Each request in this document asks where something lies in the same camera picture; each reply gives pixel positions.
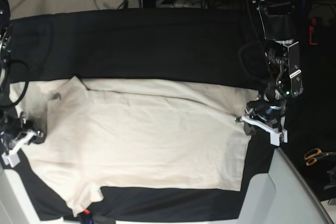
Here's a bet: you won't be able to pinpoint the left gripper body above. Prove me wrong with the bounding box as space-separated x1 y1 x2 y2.
245 88 287 132

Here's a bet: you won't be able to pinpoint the orange black bottom clamp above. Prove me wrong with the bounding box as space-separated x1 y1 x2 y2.
77 209 116 224

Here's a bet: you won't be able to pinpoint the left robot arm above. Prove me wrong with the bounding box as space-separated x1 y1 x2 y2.
236 0 303 146

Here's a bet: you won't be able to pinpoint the white T-shirt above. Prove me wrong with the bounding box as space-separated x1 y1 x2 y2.
15 77 258 214

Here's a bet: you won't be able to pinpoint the black table cloth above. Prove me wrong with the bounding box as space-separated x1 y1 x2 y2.
10 8 335 222

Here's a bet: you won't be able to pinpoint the orange handled scissors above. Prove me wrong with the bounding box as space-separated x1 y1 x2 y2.
303 148 335 166

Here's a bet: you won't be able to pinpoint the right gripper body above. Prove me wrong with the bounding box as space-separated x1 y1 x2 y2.
1 111 28 151

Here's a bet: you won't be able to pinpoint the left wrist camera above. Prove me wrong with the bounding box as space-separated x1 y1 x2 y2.
270 129 288 146

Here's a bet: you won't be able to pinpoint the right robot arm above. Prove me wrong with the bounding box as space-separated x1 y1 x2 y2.
1 0 46 168

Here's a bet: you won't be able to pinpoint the red black clamp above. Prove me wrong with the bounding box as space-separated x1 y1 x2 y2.
309 17 323 46

